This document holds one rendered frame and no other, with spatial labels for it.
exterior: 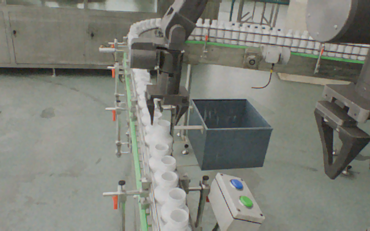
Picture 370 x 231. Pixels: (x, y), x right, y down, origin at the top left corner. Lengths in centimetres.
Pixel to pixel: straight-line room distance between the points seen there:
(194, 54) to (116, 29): 183
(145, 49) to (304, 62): 207
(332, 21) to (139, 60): 51
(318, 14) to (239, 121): 146
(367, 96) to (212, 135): 105
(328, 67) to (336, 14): 246
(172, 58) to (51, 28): 360
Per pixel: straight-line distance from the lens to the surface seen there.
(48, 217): 231
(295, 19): 493
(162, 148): 81
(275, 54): 244
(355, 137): 33
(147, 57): 72
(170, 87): 75
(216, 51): 256
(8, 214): 240
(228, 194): 74
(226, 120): 170
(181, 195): 67
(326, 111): 35
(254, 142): 145
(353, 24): 28
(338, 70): 278
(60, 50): 432
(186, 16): 70
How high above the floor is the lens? 160
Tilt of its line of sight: 27 degrees down
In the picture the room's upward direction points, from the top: 6 degrees clockwise
